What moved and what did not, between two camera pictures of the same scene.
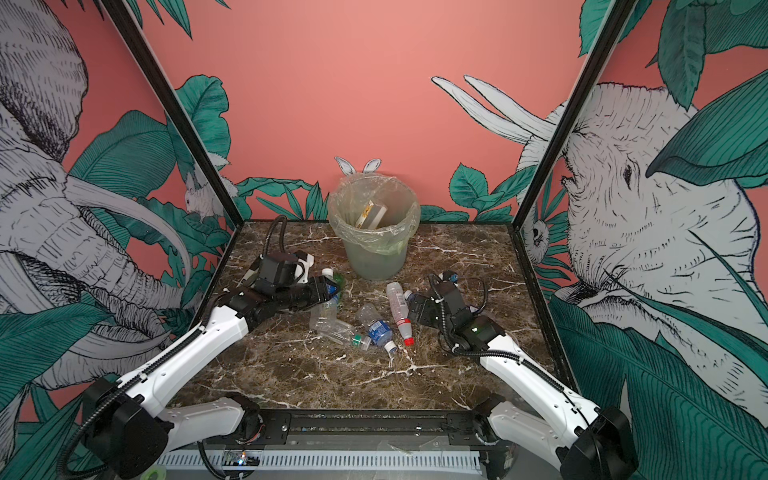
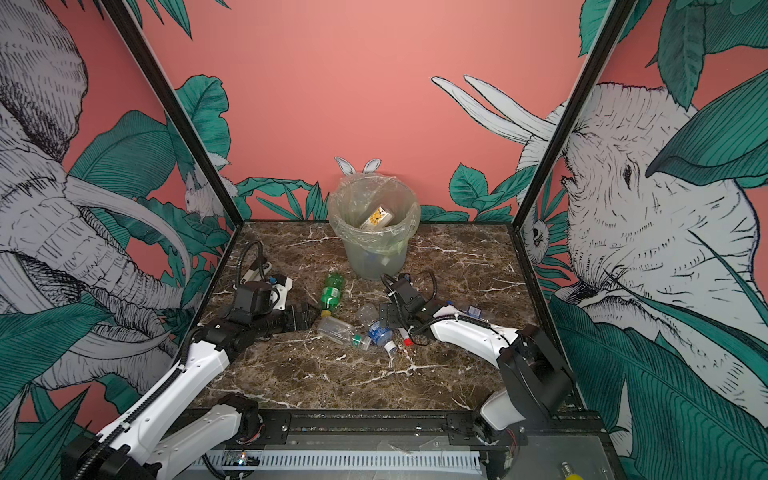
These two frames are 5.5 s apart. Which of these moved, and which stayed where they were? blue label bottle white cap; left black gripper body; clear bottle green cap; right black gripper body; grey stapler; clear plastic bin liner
Moved: right black gripper body; left black gripper body
Stayed: grey stapler; blue label bottle white cap; clear plastic bin liner; clear bottle green cap
